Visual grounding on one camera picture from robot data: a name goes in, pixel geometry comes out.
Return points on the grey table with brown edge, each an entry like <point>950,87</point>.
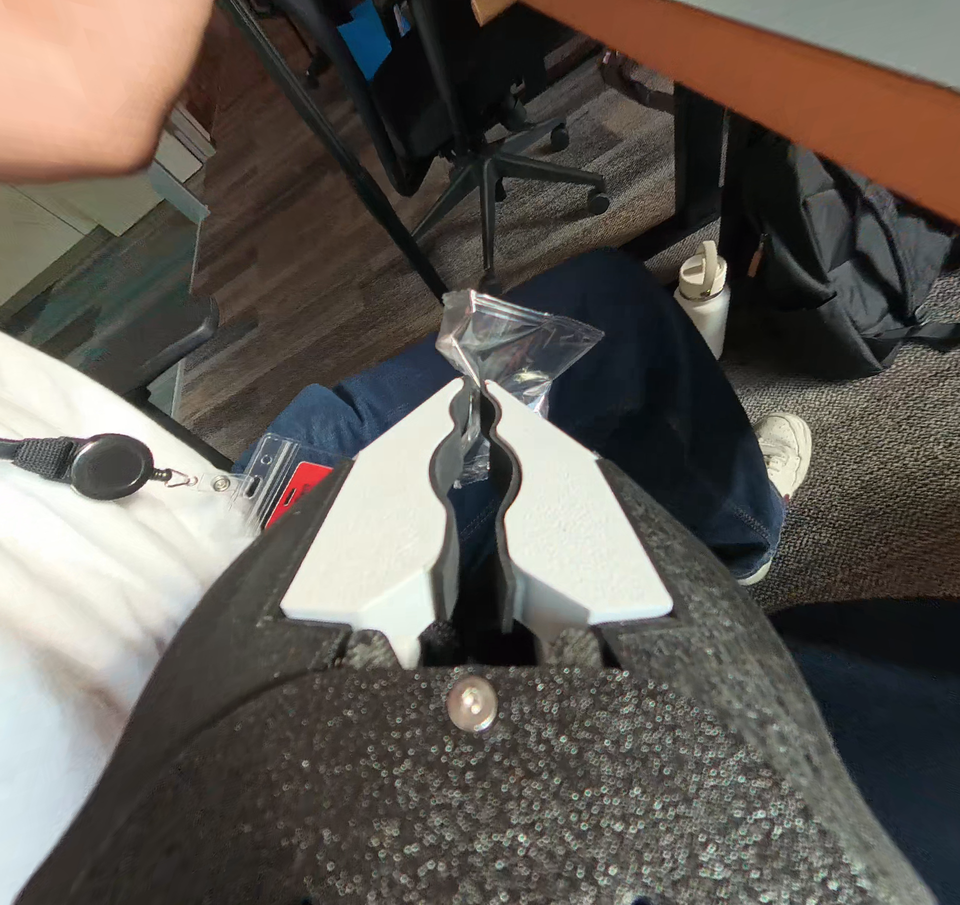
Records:
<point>750,80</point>

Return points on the white sneaker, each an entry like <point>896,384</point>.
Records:
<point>754,572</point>
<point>784,447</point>

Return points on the clear plastic bag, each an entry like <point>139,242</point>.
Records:
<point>517,350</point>

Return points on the black badge reel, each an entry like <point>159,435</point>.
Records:
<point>109,466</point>

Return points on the blue panel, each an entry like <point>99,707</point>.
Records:
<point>371,31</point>

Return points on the black backpack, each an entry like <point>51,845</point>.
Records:
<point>825,267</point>

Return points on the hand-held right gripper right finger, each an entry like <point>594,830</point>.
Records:
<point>585,537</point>

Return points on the grey cabinet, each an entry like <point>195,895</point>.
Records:
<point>75,230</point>

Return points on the person's blue jeans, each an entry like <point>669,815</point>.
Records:
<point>637,395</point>

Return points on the clear badge holder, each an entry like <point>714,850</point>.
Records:
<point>300,481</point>

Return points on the person's left forearm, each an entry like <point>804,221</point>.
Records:
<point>90,57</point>

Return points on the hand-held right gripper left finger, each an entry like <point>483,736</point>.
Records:
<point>375,530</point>

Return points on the black chair armrest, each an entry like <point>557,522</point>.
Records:
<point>180,335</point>

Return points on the white water bottle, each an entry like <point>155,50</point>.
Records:
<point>705,305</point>

